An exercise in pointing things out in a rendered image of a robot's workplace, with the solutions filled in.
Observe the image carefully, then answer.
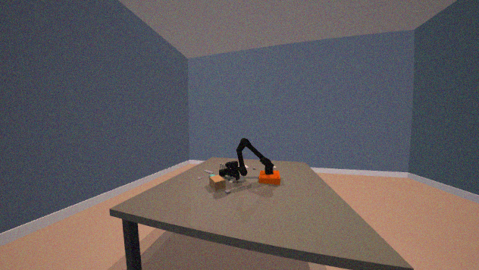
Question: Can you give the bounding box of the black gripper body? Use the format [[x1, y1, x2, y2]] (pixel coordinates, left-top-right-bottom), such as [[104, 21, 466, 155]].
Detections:
[[219, 169, 232, 177]]

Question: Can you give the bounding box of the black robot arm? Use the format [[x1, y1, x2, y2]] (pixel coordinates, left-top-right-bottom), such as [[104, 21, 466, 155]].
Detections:
[[225, 138, 274, 181]]

